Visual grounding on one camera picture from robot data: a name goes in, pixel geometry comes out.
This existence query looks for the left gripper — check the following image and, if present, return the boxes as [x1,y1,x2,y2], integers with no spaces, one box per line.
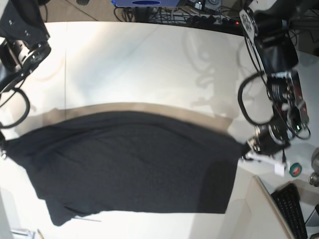
[242,117,291,161]

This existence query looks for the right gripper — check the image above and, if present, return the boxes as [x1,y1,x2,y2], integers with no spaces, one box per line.
[0,132,7,159]

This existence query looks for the black t-shirt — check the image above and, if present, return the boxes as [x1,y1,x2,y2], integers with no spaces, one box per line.
[5,112,243,226]

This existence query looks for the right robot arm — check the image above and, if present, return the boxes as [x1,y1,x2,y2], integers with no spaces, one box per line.
[0,0,51,130]

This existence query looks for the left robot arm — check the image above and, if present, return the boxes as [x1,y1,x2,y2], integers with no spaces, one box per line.
[238,0,318,160]

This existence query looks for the green tape roll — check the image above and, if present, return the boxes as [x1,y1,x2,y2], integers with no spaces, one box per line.
[289,163,302,178]

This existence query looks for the metal cylinder stand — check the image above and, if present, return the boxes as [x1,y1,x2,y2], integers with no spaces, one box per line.
[309,148,319,187]

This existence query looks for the black keyboard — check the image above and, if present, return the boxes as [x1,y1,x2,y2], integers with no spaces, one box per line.
[271,183,308,239]

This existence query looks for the beige divider panel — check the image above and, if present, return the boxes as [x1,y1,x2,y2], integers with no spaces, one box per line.
[244,176,294,239]

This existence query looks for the pencil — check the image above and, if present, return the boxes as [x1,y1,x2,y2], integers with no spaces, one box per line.
[37,229,44,239]

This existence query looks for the black power strip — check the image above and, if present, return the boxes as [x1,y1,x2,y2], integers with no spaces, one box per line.
[186,15,240,27]

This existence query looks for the blue box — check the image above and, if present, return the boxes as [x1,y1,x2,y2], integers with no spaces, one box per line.
[111,0,187,7]

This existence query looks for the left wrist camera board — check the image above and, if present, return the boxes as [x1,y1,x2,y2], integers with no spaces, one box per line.
[274,163,287,177]

